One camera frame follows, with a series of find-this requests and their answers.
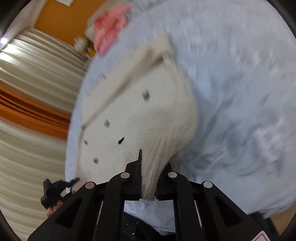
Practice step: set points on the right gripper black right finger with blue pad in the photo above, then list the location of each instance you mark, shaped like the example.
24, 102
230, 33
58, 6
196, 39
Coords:
187, 196

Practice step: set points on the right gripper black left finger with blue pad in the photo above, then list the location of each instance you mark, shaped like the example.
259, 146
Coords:
95, 211

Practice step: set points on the beige knit sweater black hearts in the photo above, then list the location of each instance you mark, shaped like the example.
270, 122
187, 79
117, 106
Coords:
144, 107

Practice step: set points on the person's left hand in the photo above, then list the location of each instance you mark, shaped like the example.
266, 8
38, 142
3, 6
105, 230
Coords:
51, 210

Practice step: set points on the dark sparkly jeans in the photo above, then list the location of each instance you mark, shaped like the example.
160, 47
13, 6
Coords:
138, 226

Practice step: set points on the orange curtain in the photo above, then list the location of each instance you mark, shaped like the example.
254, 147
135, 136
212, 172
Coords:
35, 116

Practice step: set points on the beige pleated curtain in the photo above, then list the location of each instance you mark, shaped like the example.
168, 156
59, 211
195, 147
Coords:
40, 79

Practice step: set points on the bed with butterfly duvet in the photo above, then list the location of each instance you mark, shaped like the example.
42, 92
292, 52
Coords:
239, 57

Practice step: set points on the pink garment on bed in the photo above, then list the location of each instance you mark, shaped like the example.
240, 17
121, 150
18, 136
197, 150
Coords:
107, 26

